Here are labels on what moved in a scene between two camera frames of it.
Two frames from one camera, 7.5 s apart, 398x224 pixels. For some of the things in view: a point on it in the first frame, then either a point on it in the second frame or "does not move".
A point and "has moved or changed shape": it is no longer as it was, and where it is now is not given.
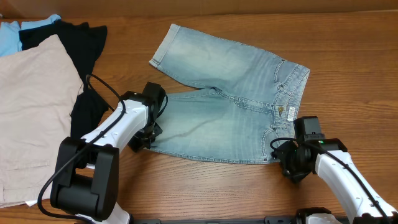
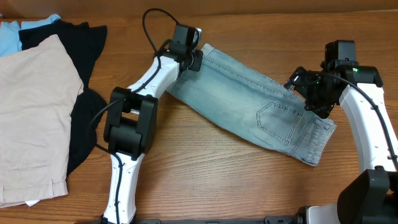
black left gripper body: [144, 139] → [195, 61]
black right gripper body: [293, 163] → [313, 89]
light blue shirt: [10, 42] does not move
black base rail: [276, 220] does not move
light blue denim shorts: [245, 101] has moved or changed shape
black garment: [83, 43] does not move
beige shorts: [38, 88] does not move
